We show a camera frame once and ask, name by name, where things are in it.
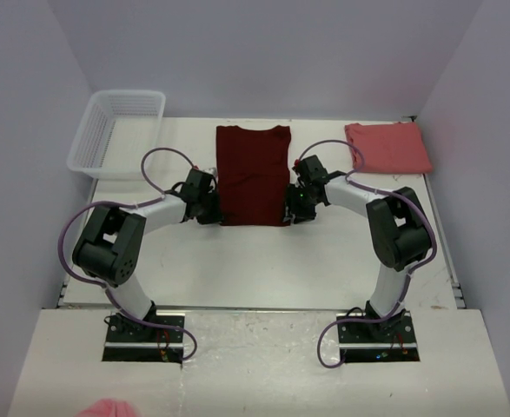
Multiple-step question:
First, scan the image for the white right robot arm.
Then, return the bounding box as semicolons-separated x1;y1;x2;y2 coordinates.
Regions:
284;156;437;323

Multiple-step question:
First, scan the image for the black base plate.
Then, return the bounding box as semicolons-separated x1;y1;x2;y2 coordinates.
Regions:
337;312;421;364
102;314;184;364

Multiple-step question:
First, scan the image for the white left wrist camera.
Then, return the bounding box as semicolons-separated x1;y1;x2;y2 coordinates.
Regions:
206;167;217;177

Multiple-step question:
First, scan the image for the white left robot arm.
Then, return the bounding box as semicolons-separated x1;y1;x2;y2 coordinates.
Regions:
71;168;222;325

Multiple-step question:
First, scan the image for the folded pink t shirt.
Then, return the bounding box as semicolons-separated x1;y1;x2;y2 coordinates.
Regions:
344;122;433;175

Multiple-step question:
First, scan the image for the dark red t shirt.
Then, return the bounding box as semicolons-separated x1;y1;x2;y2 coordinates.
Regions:
215;125;291;227

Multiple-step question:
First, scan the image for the pink cloth at bottom edge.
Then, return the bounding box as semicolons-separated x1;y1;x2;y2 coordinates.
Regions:
76;399;140;417

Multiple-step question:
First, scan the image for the aluminium table edge rail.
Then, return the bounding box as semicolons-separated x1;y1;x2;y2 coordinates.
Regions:
423;175;467;309

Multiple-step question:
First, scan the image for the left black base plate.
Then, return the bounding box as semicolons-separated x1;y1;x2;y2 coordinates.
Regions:
102;314;184;364

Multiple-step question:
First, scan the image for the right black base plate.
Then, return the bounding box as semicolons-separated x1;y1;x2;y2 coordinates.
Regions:
337;312;421;364

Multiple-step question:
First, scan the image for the white plastic basket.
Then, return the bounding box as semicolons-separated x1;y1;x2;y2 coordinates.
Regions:
67;89;166;181

